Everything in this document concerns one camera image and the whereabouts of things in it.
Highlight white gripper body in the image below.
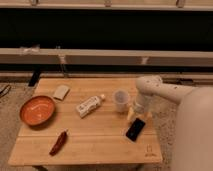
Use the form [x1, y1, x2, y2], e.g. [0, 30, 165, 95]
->
[133, 93, 151, 114]

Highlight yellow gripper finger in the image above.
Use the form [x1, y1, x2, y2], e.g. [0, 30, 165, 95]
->
[127, 107, 135, 121]
[144, 112, 152, 121]

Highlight black eraser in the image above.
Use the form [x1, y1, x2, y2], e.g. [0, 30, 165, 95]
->
[126, 118, 145, 142]

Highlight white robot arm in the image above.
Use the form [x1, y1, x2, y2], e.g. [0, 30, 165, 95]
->
[127, 75, 213, 171]

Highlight clear plastic cup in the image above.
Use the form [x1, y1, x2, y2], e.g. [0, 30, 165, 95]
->
[113, 90, 130, 113]

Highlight white plastic bottle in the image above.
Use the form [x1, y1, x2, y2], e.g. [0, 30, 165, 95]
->
[76, 94, 105, 118]

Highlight beige sponge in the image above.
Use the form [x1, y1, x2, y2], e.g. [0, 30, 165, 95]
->
[53, 85, 70, 100]

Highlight red chili pepper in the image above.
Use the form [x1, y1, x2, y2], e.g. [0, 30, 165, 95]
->
[49, 131, 68, 156]

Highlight orange bowl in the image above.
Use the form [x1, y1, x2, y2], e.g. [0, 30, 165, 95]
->
[20, 96, 56, 126]

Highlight grey rail beam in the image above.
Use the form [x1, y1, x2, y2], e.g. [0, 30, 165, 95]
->
[0, 48, 213, 67]

